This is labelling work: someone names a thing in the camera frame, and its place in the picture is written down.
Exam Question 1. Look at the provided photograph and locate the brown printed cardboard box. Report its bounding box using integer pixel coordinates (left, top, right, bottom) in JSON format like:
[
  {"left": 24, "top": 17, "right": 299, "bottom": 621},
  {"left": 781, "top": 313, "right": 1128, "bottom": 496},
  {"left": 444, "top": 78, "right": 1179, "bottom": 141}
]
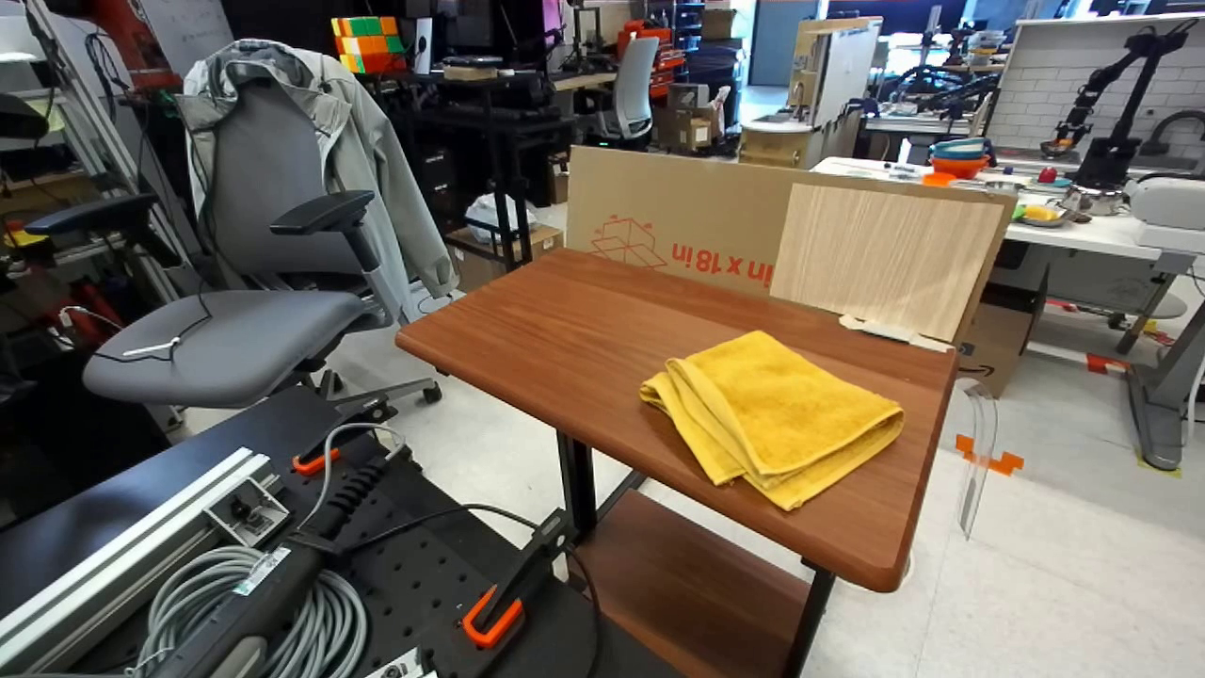
[{"left": 564, "top": 145, "right": 808, "bottom": 298}]

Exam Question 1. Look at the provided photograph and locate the grey jacket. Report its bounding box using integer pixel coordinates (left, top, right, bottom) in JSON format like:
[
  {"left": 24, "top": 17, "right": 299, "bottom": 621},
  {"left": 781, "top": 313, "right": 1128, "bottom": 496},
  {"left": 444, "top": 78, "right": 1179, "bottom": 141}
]
[{"left": 181, "top": 37, "right": 465, "bottom": 325}]

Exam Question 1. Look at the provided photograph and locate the black clamp orange handle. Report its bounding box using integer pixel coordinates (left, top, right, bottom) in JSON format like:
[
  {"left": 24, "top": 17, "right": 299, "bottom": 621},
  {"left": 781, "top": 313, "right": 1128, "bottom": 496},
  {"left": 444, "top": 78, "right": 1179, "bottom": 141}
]
[
  {"left": 457, "top": 504, "right": 577, "bottom": 657},
  {"left": 286, "top": 441, "right": 346, "bottom": 484}
]

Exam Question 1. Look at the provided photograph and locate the black ribbed cable connector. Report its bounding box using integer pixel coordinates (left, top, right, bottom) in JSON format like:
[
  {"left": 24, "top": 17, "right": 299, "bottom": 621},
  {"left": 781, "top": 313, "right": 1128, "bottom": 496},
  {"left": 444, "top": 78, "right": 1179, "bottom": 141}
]
[{"left": 279, "top": 447, "right": 426, "bottom": 567}]

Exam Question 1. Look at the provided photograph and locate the black metal table frame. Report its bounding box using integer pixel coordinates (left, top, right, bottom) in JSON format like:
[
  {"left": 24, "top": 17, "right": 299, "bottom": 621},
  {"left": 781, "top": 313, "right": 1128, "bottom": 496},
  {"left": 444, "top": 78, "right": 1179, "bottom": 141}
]
[{"left": 550, "top": 428, "right": 842, "bottom": 678}]

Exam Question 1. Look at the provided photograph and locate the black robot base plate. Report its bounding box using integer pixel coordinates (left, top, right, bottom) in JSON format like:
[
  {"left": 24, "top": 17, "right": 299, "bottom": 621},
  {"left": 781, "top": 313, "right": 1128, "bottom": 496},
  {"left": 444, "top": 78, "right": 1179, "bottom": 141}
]
[{"left": 0, "top": 379, "right": 611, "bottom": 678}]

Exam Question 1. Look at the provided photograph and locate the white workbench table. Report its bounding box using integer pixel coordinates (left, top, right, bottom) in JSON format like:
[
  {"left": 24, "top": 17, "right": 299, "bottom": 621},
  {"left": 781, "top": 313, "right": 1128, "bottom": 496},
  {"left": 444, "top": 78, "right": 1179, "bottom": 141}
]
[{"left": 811, "top": 153, "right": 1205, "bottom": 474}]

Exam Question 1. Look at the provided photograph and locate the grey cable bundle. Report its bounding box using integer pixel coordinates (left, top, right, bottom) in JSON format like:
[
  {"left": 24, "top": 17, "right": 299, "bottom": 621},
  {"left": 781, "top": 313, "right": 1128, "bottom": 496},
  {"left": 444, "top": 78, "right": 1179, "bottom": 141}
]
[{"left": 126, "top": 544, "right": 377, "bottom": 678}]

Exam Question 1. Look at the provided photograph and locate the yellow terry towel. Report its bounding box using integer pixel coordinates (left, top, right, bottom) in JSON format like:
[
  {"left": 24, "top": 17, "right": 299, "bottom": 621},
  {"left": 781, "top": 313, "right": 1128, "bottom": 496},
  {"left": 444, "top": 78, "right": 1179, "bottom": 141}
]
[{"left": 637, "top": 328, "right": 909, "bottom": 518}]

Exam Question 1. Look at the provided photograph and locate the white mesh office chair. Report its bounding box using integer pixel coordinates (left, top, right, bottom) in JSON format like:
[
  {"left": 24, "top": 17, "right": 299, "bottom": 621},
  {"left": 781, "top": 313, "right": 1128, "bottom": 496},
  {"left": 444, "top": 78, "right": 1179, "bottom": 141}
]
[{"left": 599, "top": 33, "right": 668, "bottom": 150}]

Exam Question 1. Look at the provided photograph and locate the black background desk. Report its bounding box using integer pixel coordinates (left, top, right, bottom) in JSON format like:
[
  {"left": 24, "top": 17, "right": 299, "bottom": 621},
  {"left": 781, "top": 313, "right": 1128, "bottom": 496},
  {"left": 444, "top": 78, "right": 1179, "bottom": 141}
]
[{"left": 411, "top": 68, "right": 623, "bottom": 273}]

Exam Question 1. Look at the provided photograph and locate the grey office chair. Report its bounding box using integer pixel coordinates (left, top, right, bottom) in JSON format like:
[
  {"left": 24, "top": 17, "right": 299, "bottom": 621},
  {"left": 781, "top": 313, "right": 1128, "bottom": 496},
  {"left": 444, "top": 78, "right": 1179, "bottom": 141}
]
[{"left": 24, "top": 73, "right": 444, "bottom": 427}]

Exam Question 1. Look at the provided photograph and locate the light wood panel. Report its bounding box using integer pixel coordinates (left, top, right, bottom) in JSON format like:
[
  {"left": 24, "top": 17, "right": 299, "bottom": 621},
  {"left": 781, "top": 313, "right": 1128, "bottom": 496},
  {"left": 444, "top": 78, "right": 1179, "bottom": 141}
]
[{"left": 770, "top": 172, "right": 1019, "bottom": 358}]

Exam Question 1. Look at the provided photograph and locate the colourful block box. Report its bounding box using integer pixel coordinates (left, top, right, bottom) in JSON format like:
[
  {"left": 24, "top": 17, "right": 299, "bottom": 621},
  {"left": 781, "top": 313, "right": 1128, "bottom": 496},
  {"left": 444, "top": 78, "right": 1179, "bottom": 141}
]
[{"left": 328, "top": 10, "right": 416, "bottom": 78}]

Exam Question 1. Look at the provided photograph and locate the long aluminium profile rail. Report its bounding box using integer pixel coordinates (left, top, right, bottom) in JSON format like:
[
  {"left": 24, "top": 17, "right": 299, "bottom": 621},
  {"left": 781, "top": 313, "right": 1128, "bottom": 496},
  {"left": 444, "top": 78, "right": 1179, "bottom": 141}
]
[{"left": 0, "top": 443, "right": 294, "bottom": 678}]

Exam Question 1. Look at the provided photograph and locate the white pegboard panel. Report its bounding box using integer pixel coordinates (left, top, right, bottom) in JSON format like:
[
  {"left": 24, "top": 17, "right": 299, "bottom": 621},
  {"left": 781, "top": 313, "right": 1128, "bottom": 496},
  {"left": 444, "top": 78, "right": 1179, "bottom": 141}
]
[{"left": 983, "top": 10, "right": 1205, "bottom": 162}]

